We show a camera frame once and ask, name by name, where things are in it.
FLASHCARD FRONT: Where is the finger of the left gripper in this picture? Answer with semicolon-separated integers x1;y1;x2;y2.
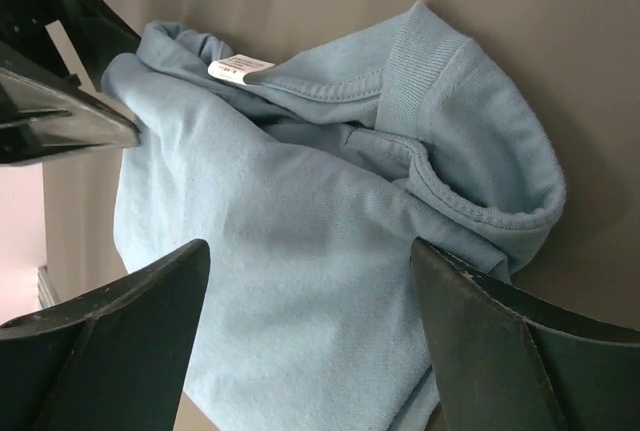
1;44;139;166
1;0;140;91

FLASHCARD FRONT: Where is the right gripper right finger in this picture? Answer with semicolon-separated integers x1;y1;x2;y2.
411;239;639;430

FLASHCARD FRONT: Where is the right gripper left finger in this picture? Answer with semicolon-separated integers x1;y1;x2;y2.
1;239;210;430

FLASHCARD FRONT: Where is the light blue t shirt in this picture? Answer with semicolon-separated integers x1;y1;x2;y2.
102;3;566;430

